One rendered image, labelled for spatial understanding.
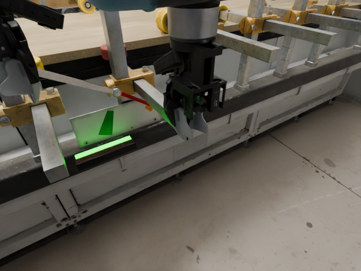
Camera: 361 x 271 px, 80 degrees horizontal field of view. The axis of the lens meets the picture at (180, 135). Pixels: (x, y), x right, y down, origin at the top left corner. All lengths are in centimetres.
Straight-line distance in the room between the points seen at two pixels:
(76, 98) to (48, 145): 42
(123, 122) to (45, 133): 26
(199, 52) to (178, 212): 109
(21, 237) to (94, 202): 32
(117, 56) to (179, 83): 28
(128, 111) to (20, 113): 26
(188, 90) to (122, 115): 36
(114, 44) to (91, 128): 23
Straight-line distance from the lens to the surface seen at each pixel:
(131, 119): 68
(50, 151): 44
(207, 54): 33
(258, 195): 146
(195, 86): 35
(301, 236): 140
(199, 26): 33
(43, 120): 53
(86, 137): 66
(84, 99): 86
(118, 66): 61
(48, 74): 51
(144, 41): 87
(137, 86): 61
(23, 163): 71
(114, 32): 59
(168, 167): 130
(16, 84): 46
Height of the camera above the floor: 111
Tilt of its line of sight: 38 degrees down
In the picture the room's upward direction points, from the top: straight up
